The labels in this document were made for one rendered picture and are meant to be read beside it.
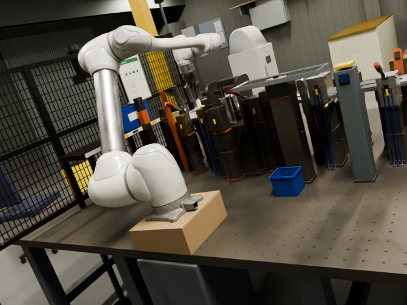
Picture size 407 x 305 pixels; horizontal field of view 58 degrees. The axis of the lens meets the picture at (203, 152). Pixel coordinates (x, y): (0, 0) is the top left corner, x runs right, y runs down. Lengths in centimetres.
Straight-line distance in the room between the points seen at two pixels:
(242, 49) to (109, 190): 680
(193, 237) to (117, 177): 37
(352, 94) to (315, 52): 885
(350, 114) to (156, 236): 84
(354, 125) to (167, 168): 71
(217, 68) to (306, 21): 296
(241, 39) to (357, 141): 665
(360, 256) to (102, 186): 93
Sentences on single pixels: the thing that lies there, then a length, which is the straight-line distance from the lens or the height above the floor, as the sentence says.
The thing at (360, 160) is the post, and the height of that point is 79.
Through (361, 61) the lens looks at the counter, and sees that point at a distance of 731.
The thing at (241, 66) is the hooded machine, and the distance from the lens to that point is 806.
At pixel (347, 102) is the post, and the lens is 145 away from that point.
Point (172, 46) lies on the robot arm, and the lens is 191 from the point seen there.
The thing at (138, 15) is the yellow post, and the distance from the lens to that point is 294.
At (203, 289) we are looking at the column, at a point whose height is 56.
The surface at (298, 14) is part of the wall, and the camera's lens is 1030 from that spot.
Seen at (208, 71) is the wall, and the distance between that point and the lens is 1163.
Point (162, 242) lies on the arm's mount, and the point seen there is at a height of 75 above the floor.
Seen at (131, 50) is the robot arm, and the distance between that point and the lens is 165.
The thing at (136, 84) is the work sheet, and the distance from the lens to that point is 263.
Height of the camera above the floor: 135
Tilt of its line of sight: 15 degrees down
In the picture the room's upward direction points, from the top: 17 degrees counter-clockwise
